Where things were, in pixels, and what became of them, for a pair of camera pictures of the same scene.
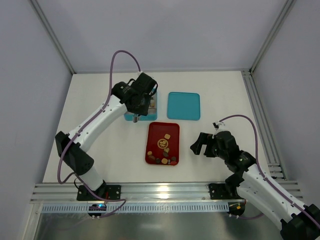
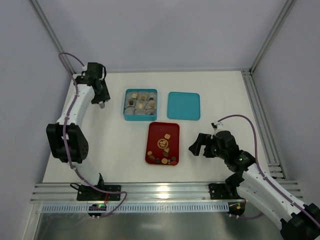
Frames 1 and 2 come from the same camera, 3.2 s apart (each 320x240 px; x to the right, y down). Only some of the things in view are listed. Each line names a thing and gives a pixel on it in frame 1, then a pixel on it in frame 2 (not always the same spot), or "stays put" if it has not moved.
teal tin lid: x=183 y=106 stays put
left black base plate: x=108 y=191 stays put
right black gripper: x=208 y=145 stays put
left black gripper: x=139 y=107 to x=100 y=99
